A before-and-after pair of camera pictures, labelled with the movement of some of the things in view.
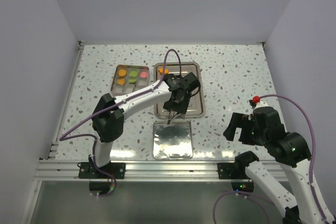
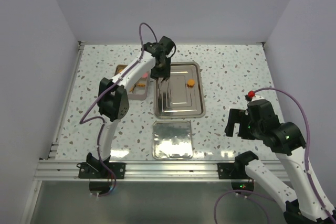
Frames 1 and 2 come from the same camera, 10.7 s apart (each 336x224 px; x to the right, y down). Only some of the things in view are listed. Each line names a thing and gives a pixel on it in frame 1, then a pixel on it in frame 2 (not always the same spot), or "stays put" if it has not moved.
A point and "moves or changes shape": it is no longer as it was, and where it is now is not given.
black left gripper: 181,108 to 166,73
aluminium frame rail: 135,170 stays put
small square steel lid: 172,141 stays put
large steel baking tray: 196,106 stays put
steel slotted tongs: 171,115 moves or changes shape
